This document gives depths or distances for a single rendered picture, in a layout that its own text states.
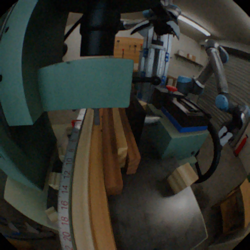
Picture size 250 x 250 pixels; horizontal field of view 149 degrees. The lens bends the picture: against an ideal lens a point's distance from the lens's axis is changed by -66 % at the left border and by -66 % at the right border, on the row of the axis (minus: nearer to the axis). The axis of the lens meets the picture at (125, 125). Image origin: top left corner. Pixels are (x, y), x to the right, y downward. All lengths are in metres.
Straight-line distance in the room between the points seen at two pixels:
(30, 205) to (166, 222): 0.34
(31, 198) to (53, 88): 0.31
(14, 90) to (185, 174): 0.27
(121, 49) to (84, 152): 3.33
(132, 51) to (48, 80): 3.31
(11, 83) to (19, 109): 0.04
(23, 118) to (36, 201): 0.25
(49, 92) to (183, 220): 0.28
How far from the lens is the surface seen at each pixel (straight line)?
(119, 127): 0.18
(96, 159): 0.15
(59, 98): 0.15
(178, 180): 0.18
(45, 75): 0.15
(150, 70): 0.87
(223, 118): 3.37
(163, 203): 0.18
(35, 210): 0.35
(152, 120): 0.22
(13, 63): 0.15
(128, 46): 3.43
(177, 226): 0.19
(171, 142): 0.19
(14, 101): 0.16
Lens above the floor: 1.07
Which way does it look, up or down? 36 degrees down
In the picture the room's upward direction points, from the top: 6 degrees clockwise
